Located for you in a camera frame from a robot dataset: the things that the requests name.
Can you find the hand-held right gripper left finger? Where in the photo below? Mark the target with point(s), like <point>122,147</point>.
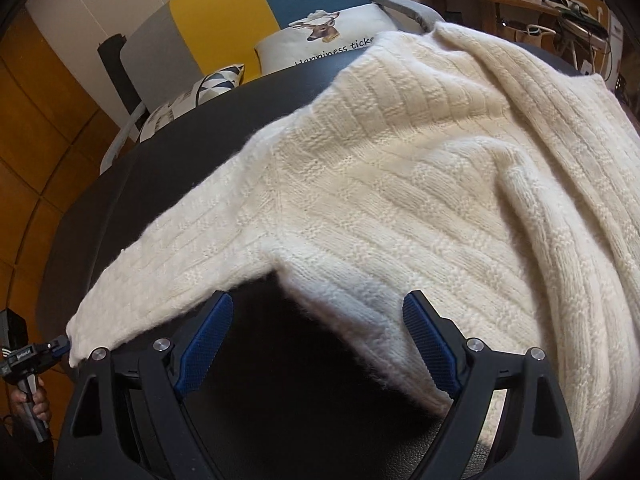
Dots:
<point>205,342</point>

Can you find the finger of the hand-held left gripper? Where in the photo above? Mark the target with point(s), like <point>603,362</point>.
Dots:
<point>61,347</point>

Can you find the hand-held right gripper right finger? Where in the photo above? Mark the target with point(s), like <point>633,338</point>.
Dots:
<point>430,345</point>

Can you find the white knit sweater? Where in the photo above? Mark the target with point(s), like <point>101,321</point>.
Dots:
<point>400,185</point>

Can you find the person's left hand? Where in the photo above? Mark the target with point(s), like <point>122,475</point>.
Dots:
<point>16,402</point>

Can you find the black padded bench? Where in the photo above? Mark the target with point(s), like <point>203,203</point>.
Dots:
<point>200,160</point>

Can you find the orange wooden wardrobe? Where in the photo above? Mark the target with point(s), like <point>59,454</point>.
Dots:
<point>45,135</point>

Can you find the triangle pattern pillow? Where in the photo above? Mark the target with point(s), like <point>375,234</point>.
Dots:
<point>200,92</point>

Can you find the grey yellow blue sofa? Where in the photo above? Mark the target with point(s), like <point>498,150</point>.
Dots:
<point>220,25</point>

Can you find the deer print pillow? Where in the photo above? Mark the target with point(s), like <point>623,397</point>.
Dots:
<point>320,45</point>

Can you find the paper tote bag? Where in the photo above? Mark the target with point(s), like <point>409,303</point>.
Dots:
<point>535,36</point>

